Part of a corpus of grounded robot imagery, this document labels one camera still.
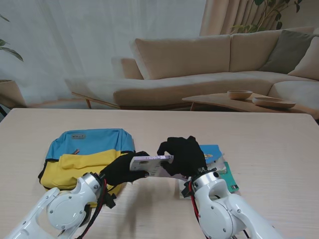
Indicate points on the beige corner sofa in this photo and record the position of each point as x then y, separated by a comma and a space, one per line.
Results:
189, 82

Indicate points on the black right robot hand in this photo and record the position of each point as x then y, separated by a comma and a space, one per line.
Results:
187, 154

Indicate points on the white sheer curtain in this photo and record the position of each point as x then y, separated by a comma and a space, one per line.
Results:
87, 37

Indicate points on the wooden coffee table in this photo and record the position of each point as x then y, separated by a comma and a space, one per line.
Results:
224, 102

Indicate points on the teal and white cover book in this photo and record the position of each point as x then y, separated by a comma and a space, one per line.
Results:
231, 179

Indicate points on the green plant with long leaves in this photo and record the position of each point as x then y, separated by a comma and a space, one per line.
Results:
11, 52

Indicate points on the small deep wooden bowl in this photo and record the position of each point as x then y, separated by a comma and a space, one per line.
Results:
239, 95

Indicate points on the wide shallow wooden bowl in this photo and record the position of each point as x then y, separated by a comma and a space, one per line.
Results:
272, 102

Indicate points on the tall green leafy plant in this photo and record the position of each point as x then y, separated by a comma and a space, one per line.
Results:
270, 15

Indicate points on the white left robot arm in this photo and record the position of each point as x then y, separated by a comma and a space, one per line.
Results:
62, 209

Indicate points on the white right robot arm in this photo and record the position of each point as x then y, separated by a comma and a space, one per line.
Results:
219, 211

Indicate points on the beige plant pot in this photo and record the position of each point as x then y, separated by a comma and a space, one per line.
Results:
10, 94

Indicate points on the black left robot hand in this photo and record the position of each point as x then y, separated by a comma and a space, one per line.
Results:
117, 171

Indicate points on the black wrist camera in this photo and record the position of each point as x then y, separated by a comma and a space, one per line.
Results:
110, 200
187, 189

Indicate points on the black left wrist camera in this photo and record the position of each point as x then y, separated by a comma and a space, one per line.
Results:
110, 200

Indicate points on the blue and yellow school bag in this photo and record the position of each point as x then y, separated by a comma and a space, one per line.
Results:
82, 149

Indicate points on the blue and white cover book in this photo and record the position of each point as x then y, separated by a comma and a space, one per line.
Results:
210, 152

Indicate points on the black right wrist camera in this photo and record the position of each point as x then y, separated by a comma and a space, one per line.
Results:
187, 189

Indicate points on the beige curtain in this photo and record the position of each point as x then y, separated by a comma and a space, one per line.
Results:
224, 17

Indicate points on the cream sofa cushion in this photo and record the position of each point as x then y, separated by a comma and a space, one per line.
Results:
306, 62

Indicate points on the purple and white cover book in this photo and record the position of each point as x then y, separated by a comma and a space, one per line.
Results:
149, 165

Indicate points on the grey sofa cushion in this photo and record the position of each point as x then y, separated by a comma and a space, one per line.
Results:
284, 52

